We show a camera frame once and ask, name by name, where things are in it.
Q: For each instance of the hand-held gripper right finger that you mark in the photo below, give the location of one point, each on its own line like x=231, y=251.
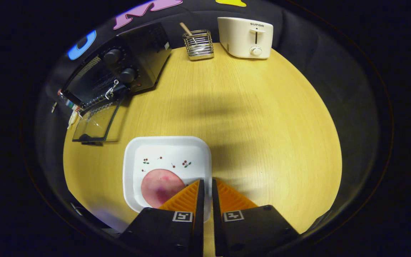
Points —
x=217, y=221

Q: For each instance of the wooden utensil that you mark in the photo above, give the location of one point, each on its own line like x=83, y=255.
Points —
x=185, y=28

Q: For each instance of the pink ham slice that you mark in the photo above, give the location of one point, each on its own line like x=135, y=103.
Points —
x=155, y=187

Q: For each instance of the black toaster oven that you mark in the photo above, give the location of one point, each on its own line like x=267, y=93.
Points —
x=145, y=50

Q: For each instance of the white square plate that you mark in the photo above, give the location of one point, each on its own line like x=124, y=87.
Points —
x=170, y=150

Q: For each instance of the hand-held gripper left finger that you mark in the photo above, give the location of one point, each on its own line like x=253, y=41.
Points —
x=199, y=221

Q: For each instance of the silver metal clip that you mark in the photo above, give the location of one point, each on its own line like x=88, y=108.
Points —
x=54, y=107

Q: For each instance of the white bread toaster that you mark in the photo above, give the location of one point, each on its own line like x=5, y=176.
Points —
x=241, y=35

